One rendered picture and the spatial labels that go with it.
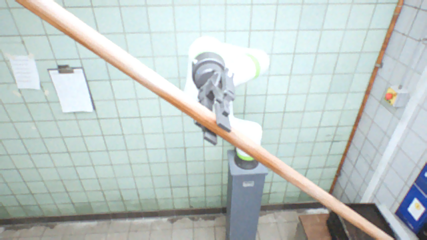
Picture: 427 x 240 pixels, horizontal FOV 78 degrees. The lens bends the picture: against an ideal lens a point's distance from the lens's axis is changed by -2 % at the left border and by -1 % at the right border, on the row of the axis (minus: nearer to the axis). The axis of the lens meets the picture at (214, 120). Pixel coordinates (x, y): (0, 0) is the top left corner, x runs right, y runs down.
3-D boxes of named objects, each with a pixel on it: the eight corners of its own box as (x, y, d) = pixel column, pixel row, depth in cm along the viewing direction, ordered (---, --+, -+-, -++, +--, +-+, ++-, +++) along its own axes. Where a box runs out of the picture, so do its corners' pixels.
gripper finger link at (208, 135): (204, 114, 54) (201, 116, 54) (205, 136, 48) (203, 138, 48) (215, 121, 55) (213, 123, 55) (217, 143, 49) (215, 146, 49)
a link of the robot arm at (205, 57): (181, 67, 72) (204, 42, 68) (214, 91, 76) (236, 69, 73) (181, 77, 67) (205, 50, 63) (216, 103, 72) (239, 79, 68)
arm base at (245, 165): (229, 141, 167) (230, 133, 164) (253, 139, 168) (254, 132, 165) (235, 171, 146) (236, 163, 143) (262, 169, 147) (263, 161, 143)
